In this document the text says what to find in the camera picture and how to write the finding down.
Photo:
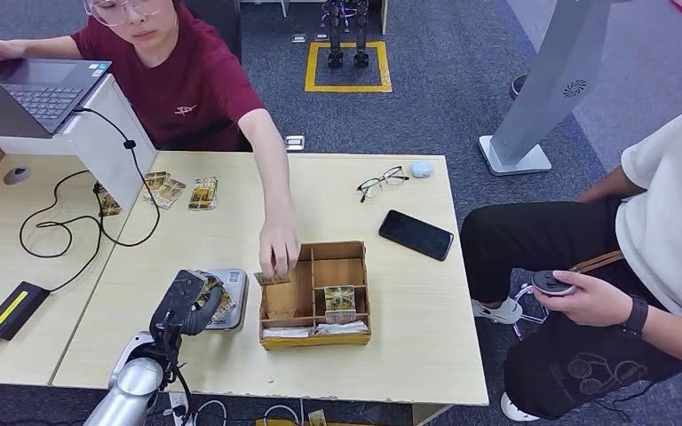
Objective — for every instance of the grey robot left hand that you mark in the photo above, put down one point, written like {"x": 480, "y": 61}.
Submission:
{"x": 179, "y": 303}

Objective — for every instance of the person's left hand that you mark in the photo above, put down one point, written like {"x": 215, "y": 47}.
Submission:
{"x": 279, "y": 241}
{"x": 594, "y": 303}

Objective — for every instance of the round black remote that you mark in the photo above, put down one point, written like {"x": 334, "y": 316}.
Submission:
{"x": 550, "y": 283}

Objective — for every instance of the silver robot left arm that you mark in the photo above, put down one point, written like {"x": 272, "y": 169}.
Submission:
{"x": 132, "y": 388}

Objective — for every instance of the grey card reader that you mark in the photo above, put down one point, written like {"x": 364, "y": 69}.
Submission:
{"x": 240, "y": 314}

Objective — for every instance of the patterned card standing upright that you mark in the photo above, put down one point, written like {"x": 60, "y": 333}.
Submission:
{"x": 340, "y": 300}

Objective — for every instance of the person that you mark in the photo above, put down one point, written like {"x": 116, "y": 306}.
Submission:
{"x": 670, "y": 223}
{"x": 200, "y": 88}

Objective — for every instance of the small patterned card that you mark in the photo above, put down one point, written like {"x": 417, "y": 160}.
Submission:
{"x": 316, "y": 418}

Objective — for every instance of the black wristwatch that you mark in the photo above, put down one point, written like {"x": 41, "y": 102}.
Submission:
{"x": 636, "y": 316}

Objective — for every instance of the wooden compartment box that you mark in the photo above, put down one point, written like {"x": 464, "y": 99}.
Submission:
{"x": 294, "y": 300}

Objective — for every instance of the dark grey laptop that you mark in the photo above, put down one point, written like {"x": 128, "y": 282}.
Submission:
{"x": 41, "y": 97}

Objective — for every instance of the silver floor socket plate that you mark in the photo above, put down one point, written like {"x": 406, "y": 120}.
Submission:
{"x": 294, "y": 143}

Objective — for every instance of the white power strip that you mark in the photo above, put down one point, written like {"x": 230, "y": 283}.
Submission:
{"x": 180, "y": 408}

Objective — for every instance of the black smartphone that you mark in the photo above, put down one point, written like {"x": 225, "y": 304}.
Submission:
{"x": 416, "y": 235}

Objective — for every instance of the white laptop stand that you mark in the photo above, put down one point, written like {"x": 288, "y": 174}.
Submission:
{"x": 105, "y": 147}

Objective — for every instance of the white earbud case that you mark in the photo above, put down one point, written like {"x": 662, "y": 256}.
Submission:
{"x": 421, "y": 169}

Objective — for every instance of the black power adapter yellow label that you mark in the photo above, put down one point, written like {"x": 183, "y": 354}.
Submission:
{"x": 14, "y": 310}

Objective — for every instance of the yellow floor tape square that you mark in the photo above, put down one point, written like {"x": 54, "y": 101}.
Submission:
{"x": 347, "y": 89}

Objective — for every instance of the black robot leg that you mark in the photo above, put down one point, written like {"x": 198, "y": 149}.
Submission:
{"x": 361, "y": 35}
{"x": 335, "y": 35}

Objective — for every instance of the black office chair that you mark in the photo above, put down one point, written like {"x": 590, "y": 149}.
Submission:
{"x": 223, "y": 23}

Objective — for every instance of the black round object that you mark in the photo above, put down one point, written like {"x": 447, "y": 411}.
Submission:
{"x": 517, "y": 86}

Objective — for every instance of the grey kiosk stand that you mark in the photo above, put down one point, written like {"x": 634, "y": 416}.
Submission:
{"x": 553, "y": 76}

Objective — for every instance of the white desk leg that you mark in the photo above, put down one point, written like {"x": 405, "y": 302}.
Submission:
{"x": 385, "y": 14}

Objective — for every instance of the chrome stool frame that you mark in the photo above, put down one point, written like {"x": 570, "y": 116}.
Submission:
{"x": 523, "y": 291}

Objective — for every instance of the black frame eyeglasses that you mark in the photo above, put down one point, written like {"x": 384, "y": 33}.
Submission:
{"x": 369, "y": 188}

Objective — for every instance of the clear frame eyeglasses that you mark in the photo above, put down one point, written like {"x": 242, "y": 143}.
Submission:
{"x": 117, "y": 10}

